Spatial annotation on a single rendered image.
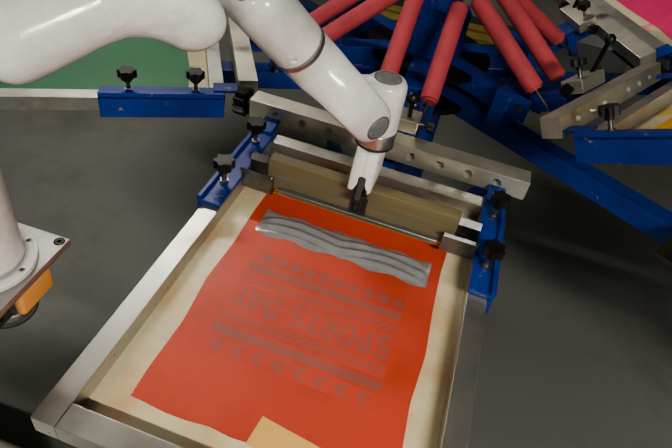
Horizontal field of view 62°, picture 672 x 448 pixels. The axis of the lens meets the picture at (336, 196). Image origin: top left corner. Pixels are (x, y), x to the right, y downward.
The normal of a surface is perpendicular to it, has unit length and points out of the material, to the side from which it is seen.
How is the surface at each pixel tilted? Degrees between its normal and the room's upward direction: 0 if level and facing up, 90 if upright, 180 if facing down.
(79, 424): 0
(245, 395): 0
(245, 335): 0
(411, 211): 90
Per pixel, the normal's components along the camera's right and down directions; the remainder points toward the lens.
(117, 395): 0.15, -0.75
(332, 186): -0.30, 0.59
